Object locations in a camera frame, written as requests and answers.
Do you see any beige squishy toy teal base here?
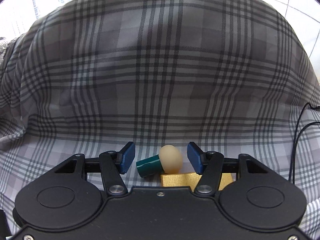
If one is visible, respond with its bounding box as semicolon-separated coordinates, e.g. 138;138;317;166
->
136;144;183;178

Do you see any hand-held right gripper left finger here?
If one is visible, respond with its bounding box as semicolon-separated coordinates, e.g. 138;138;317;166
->
54;141;136;195

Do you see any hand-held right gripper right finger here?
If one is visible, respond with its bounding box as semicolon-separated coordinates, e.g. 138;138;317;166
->
187;141;272;196

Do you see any black cable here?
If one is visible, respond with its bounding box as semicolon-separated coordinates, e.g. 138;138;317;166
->
287;102;320;183

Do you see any grey plaid bedsheet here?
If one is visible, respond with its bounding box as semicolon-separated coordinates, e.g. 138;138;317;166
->
0;0;320;240

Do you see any gold cardboard box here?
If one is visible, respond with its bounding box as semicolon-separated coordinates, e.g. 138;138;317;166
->
160;171;234;188

